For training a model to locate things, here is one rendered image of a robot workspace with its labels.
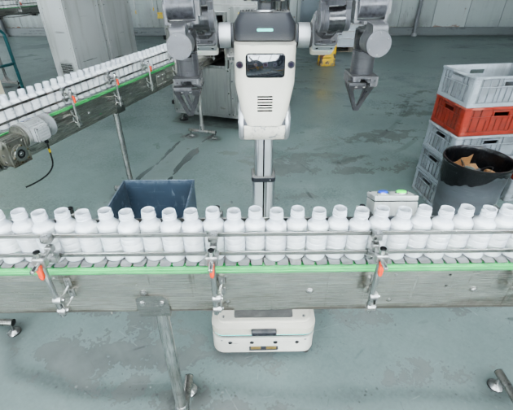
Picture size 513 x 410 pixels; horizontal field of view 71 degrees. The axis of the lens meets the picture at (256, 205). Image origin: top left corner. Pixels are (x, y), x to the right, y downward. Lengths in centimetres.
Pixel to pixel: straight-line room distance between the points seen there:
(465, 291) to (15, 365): 212
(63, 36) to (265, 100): 563
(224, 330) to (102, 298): 82
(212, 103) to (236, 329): 350
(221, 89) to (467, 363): 381
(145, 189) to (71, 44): 527
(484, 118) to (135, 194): 256
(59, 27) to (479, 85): 582
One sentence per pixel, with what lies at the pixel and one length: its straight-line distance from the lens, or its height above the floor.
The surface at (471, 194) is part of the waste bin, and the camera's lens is 282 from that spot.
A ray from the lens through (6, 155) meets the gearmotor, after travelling 225.
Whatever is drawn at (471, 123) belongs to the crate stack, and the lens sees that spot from 319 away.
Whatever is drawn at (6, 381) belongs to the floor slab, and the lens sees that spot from 235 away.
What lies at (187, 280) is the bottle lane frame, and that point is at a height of 95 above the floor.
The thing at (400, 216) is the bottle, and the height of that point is 115.
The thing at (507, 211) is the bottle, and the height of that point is 116.
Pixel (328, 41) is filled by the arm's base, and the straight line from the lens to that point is 147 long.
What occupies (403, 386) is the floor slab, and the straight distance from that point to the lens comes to 211.
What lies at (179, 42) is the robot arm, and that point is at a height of 158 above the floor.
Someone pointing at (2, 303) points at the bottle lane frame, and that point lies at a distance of 137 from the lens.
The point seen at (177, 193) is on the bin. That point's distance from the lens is 164.
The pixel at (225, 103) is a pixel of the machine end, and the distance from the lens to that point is 478.
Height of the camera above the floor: 171
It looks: 33 degrees down
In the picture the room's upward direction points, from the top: straight up
